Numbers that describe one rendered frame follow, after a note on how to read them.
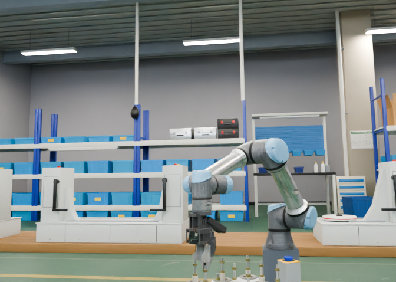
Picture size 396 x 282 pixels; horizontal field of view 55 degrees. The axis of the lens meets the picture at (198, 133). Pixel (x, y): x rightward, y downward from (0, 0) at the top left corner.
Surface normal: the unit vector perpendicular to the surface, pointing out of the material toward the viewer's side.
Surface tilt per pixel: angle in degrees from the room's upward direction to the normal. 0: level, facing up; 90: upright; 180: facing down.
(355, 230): 90
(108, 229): 90
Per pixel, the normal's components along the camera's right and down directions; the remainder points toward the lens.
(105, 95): -0.14, -0.12
